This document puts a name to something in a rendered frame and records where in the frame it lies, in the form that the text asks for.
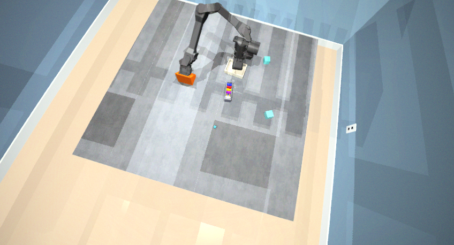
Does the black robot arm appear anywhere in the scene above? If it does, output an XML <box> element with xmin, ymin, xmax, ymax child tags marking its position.
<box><xmin>178</xmin><ymin>2</ymin><xmax>261</xmax><ymax>76</ymax></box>

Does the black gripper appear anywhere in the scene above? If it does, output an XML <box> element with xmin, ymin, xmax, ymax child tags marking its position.
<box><xmin>232</xmin><ymin>43</ymin><xmax>245</xmax><ymax>70</ymax></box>

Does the light blue cube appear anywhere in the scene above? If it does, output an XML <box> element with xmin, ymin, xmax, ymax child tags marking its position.
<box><xmin>264</xmin><ymin>110</ymin><xmax>274</xmax><ymax>119</ymax></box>

